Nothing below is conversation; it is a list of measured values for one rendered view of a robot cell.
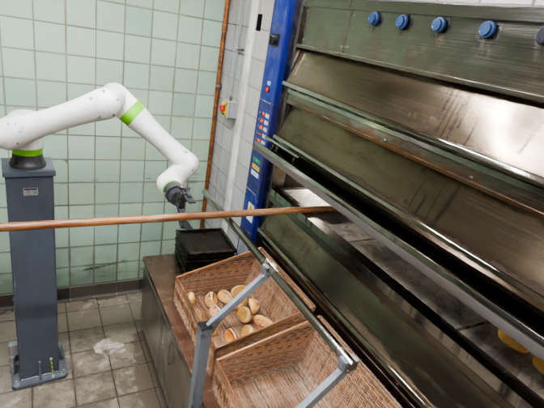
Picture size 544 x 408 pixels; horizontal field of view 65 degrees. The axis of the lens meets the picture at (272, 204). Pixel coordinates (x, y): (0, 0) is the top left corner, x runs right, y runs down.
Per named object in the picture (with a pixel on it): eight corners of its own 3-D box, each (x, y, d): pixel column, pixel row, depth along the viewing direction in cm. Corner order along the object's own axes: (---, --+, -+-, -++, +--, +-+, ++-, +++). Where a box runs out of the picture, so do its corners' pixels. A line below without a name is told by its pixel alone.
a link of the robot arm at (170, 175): (166, 193, 210) (149, 180, 203) (183, 175, 210) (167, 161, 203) (173, 206, 198) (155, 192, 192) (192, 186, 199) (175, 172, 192)
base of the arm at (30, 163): (6, 151, 204) (6, 139, 202) (42, 151, 212) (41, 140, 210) (10, 170, 185) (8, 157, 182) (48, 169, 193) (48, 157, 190)
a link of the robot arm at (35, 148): (2, 155, 183) (-2, 112, 175) (18, 146, 197) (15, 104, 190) (34, 159, 185) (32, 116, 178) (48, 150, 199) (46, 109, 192)
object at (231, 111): (231, 115, 268) (232, 99, 265) (236, 119, 260) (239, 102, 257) (219, 114, 265) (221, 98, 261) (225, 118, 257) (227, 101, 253)
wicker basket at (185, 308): (255, 287, 244) (262, 244, 234) (307, 354, 200) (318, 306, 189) (171, 300, 220) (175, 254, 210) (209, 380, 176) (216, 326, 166)
